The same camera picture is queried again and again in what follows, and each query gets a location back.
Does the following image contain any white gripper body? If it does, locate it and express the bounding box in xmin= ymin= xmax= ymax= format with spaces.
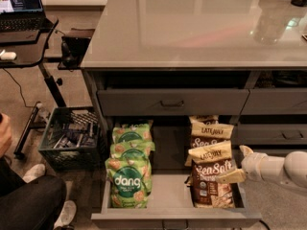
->
xmin=241 ymin=152 xmax=267 ymax=181

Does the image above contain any rear brown chip bag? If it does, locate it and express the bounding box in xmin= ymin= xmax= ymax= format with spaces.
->
xmin=189 ymin=115 xmax=219 ymax=125

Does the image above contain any black plastic crate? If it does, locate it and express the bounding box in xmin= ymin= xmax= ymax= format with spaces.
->
xmin=38 ymin=106 xmax=101 ymax=172

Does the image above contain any front green dang chip bag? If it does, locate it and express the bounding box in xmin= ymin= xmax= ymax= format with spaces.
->
xmin=106 ymin=158 xmax=153 ymax=208

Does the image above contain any dark box beside counter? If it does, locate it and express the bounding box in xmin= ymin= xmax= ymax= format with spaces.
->
xmin=58 ymin=28 xmax=95 ymax=70

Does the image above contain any right grey top drawer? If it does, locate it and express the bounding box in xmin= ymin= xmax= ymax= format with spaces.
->
xmin=242 ymin=88 xmax=307 ymax=115

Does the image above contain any right grey middle drawer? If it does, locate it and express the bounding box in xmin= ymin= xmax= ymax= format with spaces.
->
xmin=232 ymin=124 xmax=307 ymax=145

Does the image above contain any brown sea salt chip bag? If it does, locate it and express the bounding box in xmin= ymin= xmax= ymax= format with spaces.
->
xmin=189 ymin=141 xmax=234 ymax=208
xmin=185 ymin=122 xmax=233 ymax=167

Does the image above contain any white shoe far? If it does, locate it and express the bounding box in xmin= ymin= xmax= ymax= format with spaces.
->
xmin=22 ymin=164 xmax=46 ymax=183

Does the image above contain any middle green dang chip bag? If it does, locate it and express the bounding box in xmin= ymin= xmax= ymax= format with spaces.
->
xmin=110 ymin=140 xmax=155 ymax=159

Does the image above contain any black standing desk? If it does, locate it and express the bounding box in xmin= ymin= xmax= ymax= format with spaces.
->
xmin=0 ymin=15 xmax=66 ymax=160

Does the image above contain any white shoe near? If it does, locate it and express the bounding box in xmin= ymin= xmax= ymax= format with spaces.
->
xmin=54 ymin=200 xmax=77 ymax=230

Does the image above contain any white computer mouse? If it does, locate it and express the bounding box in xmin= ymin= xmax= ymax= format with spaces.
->
xmin=0 ymin=52 xmax=16 ymax=60

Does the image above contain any black cable on floor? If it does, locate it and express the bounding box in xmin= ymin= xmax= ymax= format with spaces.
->
xmin=2 ymin=68 xmax=35 ymax=109

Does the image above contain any grey cabinet with glossy counter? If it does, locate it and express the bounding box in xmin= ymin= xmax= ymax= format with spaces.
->
xmin=82 ymin=0 xmax=307 ymax=230

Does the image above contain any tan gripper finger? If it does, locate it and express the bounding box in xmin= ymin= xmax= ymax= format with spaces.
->
xmin=239 ymin=145 xmax=253 ymax=157
xmin=216 ymin=169 xmax=246 ymax=184

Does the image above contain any white shoe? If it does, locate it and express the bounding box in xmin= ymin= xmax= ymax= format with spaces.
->
xmin=22 ymin=164 xmax=46 ymax=183
xmin=54 ymin=200 xmax=77 ymax=230

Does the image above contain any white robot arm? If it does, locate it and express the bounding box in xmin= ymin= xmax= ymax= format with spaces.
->
xmin=216 ymin=145 xmax=307 ymax=196

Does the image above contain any green dang chip bag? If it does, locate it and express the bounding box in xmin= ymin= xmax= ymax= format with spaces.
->
xmin=112 ymin=124 xmax=152 ymax=144
xmin=110 ymin=140 xmax=155 ymax=159
xmin=106 ymin=158 xmax=153 ymax=208

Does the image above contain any open grey middle drawer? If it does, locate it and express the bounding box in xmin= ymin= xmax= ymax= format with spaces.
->
xmin=91 ymin=169 xmax=261 ymax=230

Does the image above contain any open laptop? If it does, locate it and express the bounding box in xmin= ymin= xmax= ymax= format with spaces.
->
xmin=0 ymin=0 xmax=45 ymax=32

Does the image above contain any rear green dang chip bag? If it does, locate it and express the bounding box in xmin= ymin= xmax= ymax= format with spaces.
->
xmin=112 ymin=124 xmax=152 ymax=144

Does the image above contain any person's hand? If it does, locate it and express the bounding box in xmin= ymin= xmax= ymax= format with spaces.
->
xmin=0 ymin=114 xmax=12 ymax=157

